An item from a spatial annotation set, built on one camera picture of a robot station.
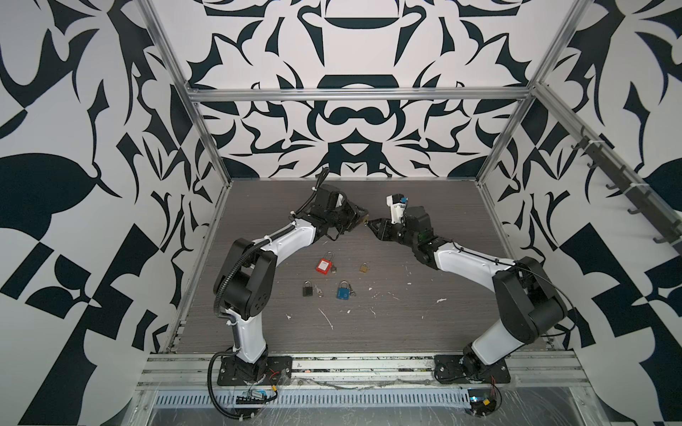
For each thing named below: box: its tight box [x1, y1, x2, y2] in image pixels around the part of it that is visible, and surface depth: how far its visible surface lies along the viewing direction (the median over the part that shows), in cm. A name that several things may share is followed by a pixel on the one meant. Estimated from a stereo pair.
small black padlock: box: [301, 279, 314, 298], surface depth 91 cm
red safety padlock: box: [316, 258, 334, 276], surface depth 95 cm
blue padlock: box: [336, 279, 351, 301], surface depth 91 cm
